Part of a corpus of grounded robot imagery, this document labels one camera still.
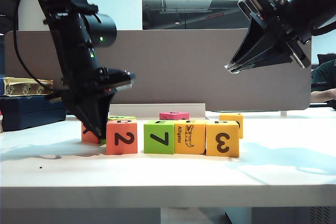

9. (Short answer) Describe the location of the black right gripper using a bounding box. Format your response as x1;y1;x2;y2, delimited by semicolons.
225;0;313;74

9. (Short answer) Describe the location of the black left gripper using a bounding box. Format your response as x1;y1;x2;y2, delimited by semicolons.
48;67;137;140

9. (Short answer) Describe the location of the salmon foam block number 2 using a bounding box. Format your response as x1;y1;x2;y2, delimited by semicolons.
106;119;139;156

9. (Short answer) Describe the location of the green foam block number 7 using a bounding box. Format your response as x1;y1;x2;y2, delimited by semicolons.
143;120;176;155

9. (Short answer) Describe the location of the yellow foam block alligator print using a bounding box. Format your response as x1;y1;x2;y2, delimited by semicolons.
173;119;207;155

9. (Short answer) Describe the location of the yellow foam block number 3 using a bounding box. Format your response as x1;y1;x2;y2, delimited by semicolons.
205;120;240;158

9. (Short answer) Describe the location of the salmon foam block letter Y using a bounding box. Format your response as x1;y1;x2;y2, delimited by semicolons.
81;121;102;145

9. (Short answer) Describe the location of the green foam block letter D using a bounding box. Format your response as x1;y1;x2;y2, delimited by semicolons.
101;115;137;145

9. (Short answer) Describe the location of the pink foam block letter B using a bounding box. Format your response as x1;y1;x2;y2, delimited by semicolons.
159;112;190;121

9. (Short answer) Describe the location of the dark blue case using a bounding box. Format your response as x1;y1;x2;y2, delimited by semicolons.
0;94;67;132

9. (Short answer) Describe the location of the person in green shirt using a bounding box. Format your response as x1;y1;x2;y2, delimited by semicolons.
311;53;336;103

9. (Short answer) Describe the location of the yellow foam block number 9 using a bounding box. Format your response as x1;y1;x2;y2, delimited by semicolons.
218;113;244;139

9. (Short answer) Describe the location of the gold patterned cardboard box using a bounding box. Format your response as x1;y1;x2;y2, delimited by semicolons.
3;77;55;97

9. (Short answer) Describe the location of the brown fabric desk divider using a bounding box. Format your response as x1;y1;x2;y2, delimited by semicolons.
4;28;313;112

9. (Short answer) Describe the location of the grey vented cabinet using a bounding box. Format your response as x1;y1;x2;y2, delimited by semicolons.
251;207;336;224

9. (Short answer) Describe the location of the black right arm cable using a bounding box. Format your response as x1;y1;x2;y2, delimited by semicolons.
311;22;336;37

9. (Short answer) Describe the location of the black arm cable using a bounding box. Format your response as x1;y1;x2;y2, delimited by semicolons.
311;22;336;37
13;0;64;96

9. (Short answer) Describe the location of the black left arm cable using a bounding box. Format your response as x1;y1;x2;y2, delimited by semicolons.
13;0;64;96

